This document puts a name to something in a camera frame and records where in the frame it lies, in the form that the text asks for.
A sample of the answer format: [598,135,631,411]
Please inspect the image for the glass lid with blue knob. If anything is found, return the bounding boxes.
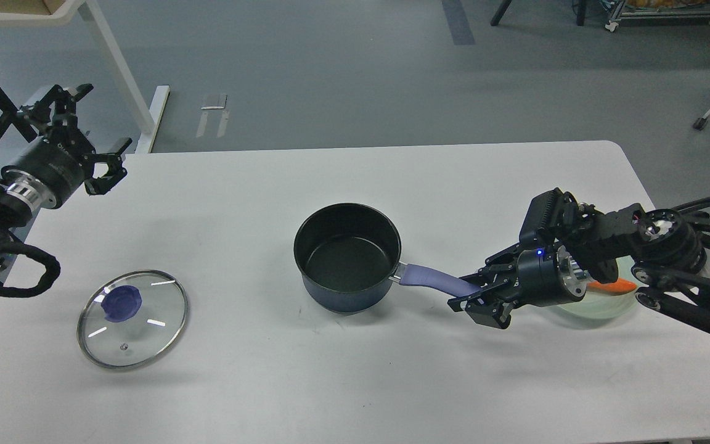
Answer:
[76,269,190,371]

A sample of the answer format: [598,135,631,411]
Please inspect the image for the orange toy carrot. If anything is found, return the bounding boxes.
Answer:
[586,278,638,295]

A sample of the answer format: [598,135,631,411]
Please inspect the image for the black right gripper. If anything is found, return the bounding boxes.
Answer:
[447,244,590,329]

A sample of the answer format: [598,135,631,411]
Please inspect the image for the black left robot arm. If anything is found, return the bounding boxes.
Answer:
[0,84,132,298]

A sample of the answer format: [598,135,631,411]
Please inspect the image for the white desk frame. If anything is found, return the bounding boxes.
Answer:
[0,1,178,154]

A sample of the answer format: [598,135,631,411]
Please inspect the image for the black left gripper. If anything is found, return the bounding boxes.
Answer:
[2,83,133,210]

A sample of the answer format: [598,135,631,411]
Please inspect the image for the blue saucepan with handle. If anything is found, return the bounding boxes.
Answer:
[293,203,481,314]

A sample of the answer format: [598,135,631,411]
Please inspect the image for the metal wheeled cart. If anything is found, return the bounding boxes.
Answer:
[603,1,710,33]

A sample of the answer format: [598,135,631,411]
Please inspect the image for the black chair legs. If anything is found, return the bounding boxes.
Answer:
[488,1,599,27]

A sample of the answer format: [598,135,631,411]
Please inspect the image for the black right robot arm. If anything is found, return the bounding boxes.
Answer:
[448,188,710,334]

